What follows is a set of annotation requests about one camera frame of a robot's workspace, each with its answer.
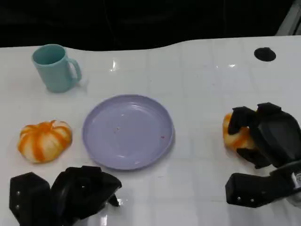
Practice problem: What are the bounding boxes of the black round table grommet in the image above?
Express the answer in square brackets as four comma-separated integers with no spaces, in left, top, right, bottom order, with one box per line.
[253,47,277,63]

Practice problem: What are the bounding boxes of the pale green mug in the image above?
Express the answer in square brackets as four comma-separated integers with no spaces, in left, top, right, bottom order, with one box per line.
[32,44,82,93]

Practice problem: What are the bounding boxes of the orange and white bread roll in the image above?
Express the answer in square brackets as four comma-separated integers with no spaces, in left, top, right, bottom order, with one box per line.
[222,112,256,151]
[18,120,73,164]

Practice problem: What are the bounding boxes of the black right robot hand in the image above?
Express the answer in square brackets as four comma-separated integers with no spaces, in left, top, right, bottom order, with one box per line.
[227,102,301,169]

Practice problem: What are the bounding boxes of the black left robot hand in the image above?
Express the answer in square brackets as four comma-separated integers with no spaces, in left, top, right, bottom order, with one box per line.
[49,165,123,226]

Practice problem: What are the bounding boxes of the grey metal frame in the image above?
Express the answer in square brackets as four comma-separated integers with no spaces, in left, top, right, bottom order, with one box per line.
[276,0,301,36]

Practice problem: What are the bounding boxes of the lilac plate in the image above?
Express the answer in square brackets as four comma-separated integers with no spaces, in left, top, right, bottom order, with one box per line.
[82,94,176,171]

